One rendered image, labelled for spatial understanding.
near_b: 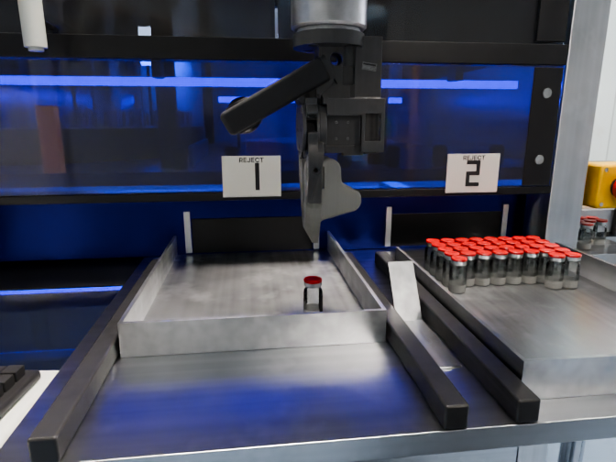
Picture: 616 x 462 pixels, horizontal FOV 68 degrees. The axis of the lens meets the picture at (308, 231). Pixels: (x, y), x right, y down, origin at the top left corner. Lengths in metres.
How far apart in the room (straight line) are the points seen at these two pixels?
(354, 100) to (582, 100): 0.47
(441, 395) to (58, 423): 0.27
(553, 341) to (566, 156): 0.38
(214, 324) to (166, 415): 0.10
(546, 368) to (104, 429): 0.34
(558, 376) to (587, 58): 0.54
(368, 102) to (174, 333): 0.29
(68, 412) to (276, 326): 0.19
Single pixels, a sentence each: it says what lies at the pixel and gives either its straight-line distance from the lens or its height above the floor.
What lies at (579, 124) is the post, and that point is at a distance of 0.85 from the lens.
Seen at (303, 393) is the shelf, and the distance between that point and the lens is 0.41.
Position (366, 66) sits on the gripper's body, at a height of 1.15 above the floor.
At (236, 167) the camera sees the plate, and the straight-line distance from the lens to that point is 0.68.
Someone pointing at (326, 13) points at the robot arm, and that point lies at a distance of 0.46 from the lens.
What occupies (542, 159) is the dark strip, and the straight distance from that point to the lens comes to 0.82.
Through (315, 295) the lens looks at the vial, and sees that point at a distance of 0.51.
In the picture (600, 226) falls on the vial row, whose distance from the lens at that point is 0.98.
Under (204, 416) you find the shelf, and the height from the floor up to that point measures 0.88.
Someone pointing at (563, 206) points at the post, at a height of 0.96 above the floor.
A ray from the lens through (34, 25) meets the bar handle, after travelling 0.66.
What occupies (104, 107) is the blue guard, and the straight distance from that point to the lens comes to 0.71.
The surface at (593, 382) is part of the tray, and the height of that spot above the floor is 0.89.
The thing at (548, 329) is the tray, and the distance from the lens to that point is 0.57.
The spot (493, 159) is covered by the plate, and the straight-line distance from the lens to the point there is 0.78.
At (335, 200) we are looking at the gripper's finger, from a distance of 0.48.
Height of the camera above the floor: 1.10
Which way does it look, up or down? 14 degrees down
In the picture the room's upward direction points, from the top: straight up
